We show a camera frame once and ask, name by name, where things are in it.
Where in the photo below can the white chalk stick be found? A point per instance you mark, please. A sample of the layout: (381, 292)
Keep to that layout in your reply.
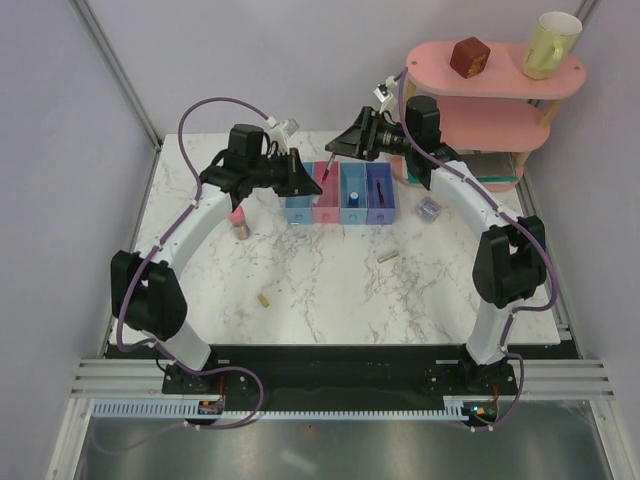
(388, 256)

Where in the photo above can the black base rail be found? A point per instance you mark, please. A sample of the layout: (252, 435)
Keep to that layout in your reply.
(343, 377)

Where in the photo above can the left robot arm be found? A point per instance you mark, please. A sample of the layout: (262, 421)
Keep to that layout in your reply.
(146, 295)

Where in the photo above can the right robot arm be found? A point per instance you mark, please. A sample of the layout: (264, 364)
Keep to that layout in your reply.
(510, 261)

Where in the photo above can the yellow eraser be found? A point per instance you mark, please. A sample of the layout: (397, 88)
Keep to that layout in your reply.
(263, 300)

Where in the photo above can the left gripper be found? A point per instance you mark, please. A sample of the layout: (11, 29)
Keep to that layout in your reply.
(298, 181)

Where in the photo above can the cyan drawer bin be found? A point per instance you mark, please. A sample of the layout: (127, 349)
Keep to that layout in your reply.
(353, 178)

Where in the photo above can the light blue drawer bin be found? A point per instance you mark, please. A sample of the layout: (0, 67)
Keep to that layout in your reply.
(298, 209)

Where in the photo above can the pink drawer bin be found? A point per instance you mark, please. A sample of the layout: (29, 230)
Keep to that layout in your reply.
(326, 207)

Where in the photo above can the purple drawer bin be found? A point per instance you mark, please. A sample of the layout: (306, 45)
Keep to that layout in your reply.
(376, 215)

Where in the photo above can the pink three tier shelf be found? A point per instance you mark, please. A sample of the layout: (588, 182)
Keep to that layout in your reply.
(498, 110)

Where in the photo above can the pink cap bottle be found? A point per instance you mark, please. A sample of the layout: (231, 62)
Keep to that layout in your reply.
(239, 224)

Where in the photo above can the dark setup guide booklet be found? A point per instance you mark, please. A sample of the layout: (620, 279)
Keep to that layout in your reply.
(491, 166)

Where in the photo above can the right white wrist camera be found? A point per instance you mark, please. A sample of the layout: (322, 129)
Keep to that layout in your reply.
(385, 93)

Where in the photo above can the green folder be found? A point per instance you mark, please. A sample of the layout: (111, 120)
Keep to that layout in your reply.
(401, 170)

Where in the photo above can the white cable duct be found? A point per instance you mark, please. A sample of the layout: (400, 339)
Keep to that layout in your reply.
(198, 410)

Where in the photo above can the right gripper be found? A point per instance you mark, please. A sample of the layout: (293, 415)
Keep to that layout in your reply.
(360, 140)

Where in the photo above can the yellow green mug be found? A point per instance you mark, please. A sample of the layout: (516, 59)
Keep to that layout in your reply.
(555, 35)

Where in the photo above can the brown cube box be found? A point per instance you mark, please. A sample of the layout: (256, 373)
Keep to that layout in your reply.
(469, 57)

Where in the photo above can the blue cap stamp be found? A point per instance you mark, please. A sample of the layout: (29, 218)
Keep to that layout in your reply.
(353, 199)

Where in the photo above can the clear paperclip box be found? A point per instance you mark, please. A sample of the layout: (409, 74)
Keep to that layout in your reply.
(428, 209)

